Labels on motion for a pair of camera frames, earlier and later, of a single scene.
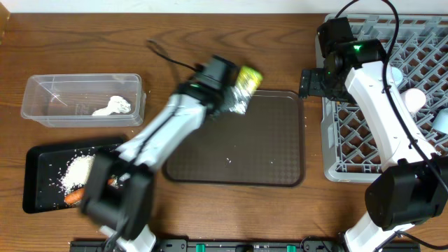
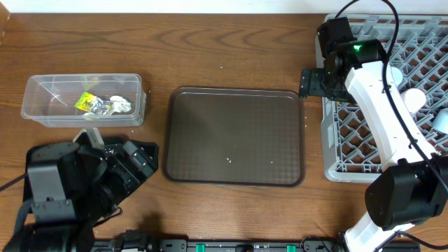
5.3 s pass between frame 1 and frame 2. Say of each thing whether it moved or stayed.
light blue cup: stayed
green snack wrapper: moved
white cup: stayed
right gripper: stayed
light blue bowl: stayed
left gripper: moved
